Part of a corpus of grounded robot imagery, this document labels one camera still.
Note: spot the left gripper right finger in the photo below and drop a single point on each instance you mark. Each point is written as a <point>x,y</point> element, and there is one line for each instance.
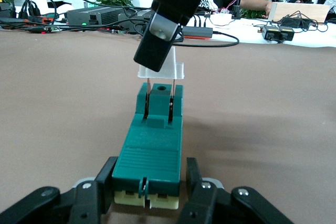
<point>210,205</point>

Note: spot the bare forearm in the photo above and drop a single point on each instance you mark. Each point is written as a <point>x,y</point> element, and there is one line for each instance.
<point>254,2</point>

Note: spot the black power adapter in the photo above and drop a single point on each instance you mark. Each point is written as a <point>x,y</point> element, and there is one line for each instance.
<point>286,33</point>
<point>270,33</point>

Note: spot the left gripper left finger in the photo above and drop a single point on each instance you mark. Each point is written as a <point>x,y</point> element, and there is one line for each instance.
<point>78,203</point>

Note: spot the orange black tool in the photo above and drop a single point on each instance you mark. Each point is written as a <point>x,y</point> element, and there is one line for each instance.
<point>39,20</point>

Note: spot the light wooden box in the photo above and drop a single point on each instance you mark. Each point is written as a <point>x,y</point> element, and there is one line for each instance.
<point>288,7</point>

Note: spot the black power strip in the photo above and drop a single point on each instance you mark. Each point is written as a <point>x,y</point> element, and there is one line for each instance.
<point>197,32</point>

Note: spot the green circuit board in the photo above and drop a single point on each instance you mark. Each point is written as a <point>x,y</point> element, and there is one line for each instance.
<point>53,29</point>

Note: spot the dark grey power supply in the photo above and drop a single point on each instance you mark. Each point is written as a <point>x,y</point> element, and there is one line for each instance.
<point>99,15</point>

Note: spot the light grey metal box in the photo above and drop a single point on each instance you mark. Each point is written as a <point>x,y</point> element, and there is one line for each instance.
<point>136,19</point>

